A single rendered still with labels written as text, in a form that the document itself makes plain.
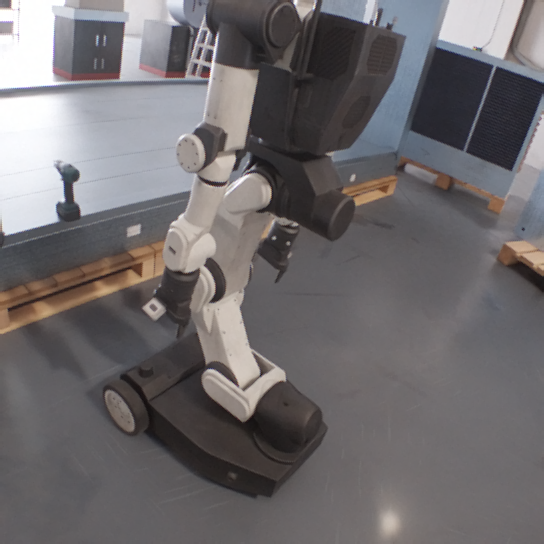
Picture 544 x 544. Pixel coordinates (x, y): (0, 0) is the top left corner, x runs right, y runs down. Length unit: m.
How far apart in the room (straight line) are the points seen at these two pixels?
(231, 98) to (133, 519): 1.20
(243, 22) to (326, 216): 0.45
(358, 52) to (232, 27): 0.24
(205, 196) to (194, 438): 0.80
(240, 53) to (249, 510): 1.29
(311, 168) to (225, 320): 0.58
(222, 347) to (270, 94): 0.77
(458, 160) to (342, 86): 4.25
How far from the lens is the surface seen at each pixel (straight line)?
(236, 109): 0.88
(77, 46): 6.87
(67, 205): 1.97
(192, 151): 0.91
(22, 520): 1.54
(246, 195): 1.09
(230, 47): 0.86
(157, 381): 1.56
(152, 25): 8.12
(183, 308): 1.17
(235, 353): 1.43
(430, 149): 5.18
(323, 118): 0.94
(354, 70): 0.90
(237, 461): 1.44
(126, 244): 2.25
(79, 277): 2.11
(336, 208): 1.01
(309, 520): 1.58
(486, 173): 5.09
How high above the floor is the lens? 1.35
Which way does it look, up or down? 31 degrees down
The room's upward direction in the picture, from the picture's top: 14 degrees clockwise
